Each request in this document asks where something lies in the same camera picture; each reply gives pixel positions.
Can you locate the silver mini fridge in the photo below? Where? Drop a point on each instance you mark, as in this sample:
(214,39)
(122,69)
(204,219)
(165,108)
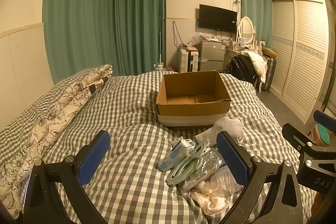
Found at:
(211,54)

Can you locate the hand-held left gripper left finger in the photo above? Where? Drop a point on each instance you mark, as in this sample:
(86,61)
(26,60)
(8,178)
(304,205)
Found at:
(94,158)

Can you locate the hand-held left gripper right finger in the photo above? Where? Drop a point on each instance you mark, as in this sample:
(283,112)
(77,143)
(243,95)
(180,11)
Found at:
(233,161)

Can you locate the grey suitcase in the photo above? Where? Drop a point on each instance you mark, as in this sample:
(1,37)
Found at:
(269,71)

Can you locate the white dressing table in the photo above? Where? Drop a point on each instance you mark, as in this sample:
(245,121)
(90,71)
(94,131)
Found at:
(236,50)

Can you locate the narrow green curtain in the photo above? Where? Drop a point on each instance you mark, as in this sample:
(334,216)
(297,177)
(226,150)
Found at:
(252,3)

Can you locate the cardboard box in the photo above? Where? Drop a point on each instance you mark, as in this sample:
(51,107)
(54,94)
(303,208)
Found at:
(191,108)

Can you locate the black wall television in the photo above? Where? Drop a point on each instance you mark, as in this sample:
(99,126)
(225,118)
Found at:
(216,18)

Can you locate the silver foil packet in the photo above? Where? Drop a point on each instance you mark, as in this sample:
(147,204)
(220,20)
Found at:
(207,163)

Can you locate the white louvered wardrobe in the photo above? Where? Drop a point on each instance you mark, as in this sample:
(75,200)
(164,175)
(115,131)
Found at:
(302,56)

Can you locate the floral quilt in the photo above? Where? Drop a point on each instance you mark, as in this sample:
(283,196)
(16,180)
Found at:
(65,100)

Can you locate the wicker basket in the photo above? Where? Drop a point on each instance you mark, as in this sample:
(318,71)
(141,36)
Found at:
(269,52)

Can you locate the checkered bed sheet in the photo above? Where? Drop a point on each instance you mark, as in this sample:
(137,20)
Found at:
(126,108)

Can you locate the light green plastic hanger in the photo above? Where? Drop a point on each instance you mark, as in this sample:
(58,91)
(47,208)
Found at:
(183,169)

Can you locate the person's right forearm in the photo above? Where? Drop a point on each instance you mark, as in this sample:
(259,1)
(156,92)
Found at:
(317,204)

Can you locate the wide green curtain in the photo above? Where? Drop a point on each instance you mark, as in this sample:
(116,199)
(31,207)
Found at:
(92,16)

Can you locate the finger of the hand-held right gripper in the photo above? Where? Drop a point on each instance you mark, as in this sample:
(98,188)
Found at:
(295,134)
(322,116)

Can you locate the white jacket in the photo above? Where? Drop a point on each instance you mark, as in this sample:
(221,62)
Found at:
(258,62)

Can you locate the white suitcase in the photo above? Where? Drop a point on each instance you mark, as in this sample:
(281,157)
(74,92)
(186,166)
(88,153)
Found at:
(187,61)

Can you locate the small blue white carton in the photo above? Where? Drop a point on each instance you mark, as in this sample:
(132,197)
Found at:
(173,155)

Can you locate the white sock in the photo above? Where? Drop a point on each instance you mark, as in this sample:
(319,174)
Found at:
(228,127)

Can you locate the wooden stool green cushion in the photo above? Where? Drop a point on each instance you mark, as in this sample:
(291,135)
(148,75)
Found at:
(323,134)

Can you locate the white oval vanity mirror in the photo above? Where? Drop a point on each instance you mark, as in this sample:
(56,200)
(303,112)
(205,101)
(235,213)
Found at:
(246,28)

